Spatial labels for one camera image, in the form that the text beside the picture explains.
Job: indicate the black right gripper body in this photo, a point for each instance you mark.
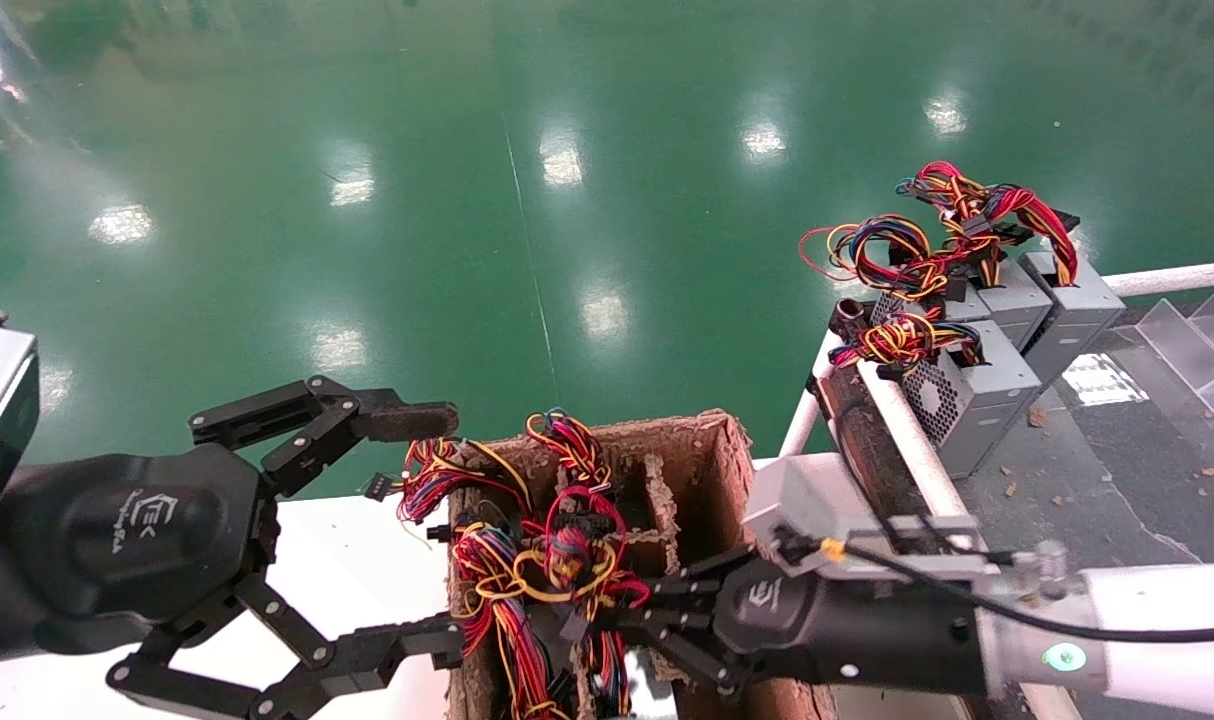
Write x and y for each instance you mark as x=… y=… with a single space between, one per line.
x=867 y=630

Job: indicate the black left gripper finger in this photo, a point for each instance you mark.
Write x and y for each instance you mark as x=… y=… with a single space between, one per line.
x=382 y=645
x=412 y=421

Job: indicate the white conveyor leg tube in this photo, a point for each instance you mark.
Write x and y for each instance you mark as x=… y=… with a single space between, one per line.
x=799 y=430

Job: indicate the black conveyor roller end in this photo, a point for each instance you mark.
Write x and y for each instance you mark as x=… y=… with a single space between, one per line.
x=852 y=318

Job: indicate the white printed label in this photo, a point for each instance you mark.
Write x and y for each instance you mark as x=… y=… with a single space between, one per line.
x=1102 y=380

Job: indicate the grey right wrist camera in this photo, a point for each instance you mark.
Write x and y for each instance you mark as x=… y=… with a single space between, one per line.
x=817 y=500

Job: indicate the brown cardboard box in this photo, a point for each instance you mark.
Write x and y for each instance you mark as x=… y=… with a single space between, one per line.
x=712 y=470

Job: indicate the short white conveyor rail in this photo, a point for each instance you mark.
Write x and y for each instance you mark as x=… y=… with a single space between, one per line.
x=1187 y=277

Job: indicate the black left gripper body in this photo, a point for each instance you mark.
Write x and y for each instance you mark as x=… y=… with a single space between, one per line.
x=132 y=540

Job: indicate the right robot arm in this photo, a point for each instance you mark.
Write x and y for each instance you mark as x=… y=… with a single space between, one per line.
x=1167 y=680

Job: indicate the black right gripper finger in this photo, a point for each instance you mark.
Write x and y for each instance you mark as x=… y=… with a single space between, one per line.
x=667 y=632
x=697 y=575

